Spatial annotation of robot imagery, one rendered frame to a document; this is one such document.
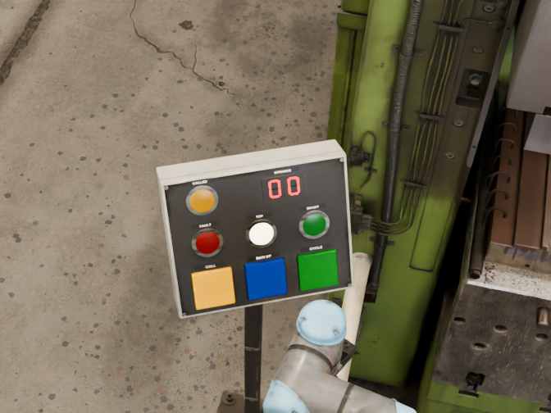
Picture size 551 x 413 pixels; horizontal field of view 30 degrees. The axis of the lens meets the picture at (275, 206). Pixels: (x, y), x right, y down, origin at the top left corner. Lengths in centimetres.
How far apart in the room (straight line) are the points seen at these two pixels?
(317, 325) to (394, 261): 88
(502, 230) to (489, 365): 40
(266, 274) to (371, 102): 39
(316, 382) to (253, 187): 45
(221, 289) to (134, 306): 118
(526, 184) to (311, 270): 50
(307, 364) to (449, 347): 80
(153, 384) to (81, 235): 56
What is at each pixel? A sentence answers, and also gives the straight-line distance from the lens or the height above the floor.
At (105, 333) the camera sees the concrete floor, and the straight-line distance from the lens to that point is 305.
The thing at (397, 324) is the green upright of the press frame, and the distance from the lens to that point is 266.
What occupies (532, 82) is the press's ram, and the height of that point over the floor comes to 144.
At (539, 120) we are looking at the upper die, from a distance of 178.
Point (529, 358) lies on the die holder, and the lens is 231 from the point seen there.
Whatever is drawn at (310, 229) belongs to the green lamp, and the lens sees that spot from 190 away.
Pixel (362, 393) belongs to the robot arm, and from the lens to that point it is 154.
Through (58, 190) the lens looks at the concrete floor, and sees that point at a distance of 335.
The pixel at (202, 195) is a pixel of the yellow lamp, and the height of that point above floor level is 117.
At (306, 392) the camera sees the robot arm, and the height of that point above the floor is 127.
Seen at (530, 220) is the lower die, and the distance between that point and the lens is 210.
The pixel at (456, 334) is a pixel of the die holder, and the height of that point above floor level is 70.
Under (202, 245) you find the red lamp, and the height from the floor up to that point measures 109.
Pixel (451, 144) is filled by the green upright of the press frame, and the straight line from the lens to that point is 206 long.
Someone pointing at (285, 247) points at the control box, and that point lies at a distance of 191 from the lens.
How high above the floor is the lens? 265
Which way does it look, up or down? 54 degrees down
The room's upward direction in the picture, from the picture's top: 3 degrees clockwise
